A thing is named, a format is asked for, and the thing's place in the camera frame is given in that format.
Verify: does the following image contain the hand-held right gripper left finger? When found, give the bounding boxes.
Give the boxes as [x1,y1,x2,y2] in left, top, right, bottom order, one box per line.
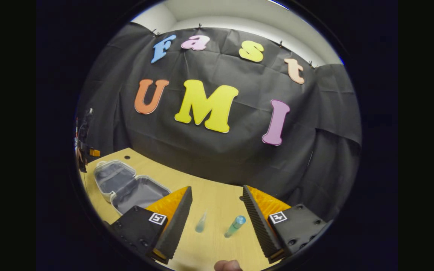
[110,186,193,265]

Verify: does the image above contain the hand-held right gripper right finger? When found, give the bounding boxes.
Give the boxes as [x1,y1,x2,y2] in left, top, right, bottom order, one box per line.
[242,185,329,264]

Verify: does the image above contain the light blue skincare tube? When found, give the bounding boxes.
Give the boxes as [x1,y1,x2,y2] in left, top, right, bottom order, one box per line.
[195,211,208,233]

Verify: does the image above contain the blue capped skincare bottle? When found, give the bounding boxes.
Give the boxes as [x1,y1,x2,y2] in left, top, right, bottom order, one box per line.
[224,215,246,238]

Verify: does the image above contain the white suitcase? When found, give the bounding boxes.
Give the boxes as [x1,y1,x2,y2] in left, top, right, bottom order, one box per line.
[93,160,172,216]

